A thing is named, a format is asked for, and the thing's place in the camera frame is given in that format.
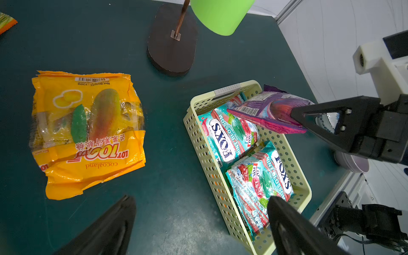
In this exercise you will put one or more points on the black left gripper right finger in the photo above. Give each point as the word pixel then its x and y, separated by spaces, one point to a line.
pixel 294 235

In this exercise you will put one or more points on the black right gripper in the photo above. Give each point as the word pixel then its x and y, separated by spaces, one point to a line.
pixel 365 127

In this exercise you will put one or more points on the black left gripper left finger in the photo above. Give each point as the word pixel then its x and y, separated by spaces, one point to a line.
pixel 108 235

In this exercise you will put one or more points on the pale green plastic basket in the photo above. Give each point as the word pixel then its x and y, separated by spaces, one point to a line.
pixel 263 244

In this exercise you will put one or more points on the purple candy bag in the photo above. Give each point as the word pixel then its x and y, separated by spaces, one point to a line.
pixel 271 109

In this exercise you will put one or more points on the yellow Cocoaland gummy bag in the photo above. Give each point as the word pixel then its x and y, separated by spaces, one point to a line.
pixel 86 129

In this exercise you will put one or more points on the teal Fox's Mint Blossom bag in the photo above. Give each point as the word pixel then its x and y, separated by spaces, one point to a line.
pixel 229 137

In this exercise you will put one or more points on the Fox's Fruits bag corner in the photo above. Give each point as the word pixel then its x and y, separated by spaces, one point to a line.
pixel 6 22

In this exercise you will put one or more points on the small blue patterned bowl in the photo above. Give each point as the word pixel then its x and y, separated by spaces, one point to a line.
pixel 328 121

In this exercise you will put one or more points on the lilac bowl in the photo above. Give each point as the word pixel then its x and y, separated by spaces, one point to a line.
pixel 352 163

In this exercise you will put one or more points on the green plastic wine glass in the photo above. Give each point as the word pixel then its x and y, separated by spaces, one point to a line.
pixel 221 16

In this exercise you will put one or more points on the dark oval stand base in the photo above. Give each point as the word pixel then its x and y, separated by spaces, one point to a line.
pixel 169 56

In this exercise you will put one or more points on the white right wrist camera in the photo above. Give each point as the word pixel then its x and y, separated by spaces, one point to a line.
pixel 386 60

